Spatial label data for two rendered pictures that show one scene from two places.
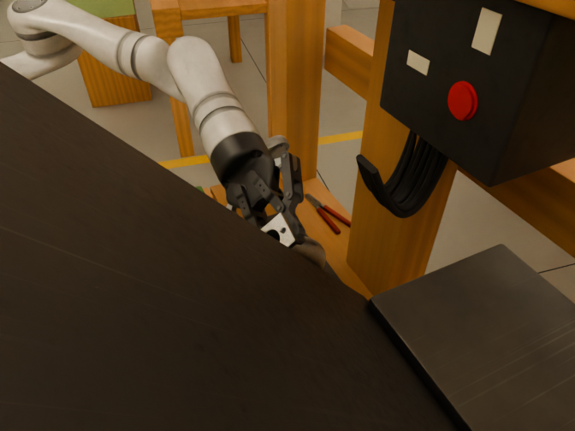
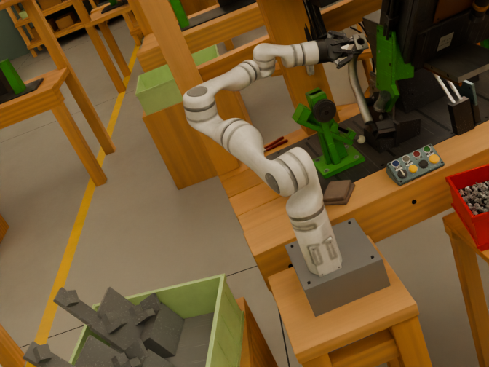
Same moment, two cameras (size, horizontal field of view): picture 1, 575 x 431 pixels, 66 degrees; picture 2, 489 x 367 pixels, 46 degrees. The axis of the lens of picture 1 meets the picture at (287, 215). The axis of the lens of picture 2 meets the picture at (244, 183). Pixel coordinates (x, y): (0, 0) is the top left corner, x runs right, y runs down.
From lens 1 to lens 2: 1.87 m
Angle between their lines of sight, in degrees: 55
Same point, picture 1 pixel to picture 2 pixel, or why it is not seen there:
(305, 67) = not seen: hidden behind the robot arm
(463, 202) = (178, 225)
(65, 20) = (220, 80)
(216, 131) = (311, 45)
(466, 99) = not seen: outside the picture
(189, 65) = (274, 46)
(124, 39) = (243, 66)
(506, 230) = (215, 205)
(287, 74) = not seen: hidden behind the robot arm
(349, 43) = (221, 60)
